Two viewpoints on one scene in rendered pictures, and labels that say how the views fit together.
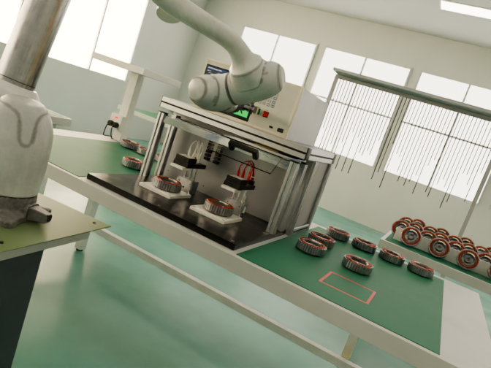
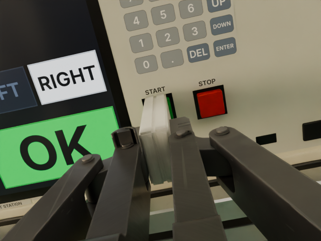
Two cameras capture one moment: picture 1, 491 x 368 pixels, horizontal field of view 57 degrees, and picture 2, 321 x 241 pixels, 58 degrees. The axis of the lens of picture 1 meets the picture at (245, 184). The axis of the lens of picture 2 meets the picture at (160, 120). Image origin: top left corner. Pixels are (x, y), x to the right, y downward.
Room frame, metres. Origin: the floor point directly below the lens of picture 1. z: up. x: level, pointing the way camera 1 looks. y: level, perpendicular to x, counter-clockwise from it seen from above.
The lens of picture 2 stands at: (1.56, 0.12, 1.25)
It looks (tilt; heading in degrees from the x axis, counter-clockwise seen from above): 19 degrees down; 341
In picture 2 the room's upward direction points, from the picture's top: 13 degrees counter-clockwise
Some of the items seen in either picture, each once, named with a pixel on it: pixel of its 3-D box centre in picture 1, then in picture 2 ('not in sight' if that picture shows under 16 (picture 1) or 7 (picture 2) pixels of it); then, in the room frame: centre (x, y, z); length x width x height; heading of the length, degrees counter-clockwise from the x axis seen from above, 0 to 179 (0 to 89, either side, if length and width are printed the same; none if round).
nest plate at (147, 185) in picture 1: (165, 190); not in sight; (1.72, 0.29, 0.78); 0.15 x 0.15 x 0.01; 67
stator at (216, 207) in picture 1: (218, 207); not in sight; (1.62, 0.07, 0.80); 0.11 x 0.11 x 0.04
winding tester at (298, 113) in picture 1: (263, 104); (102, 52); (1.96, 0.04, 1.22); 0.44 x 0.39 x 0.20; 67
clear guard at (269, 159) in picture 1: (260, 155); not in sight; (1.60, -0.02, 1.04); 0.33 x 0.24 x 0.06; 157
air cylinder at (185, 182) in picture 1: (186, 185); not in sight; (1.85, 0.23, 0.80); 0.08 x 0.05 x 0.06; 67
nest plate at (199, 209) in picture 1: (216, 213); not in sight; (1.62, 0.07, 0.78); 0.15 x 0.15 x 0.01; 67
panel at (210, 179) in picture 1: (231, 168); not in sight; (1.91, 0.08, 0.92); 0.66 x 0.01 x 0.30; 67
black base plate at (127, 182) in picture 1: (191, 205); not in sight; (1.69, 0.17, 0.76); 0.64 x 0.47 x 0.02; 67
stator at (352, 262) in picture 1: (357, 264); not in sight; (1.62, -0.49, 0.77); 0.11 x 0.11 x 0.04
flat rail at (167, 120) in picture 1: (223, 141); not in sight; (1.76, 0.14, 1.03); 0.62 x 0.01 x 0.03; 67
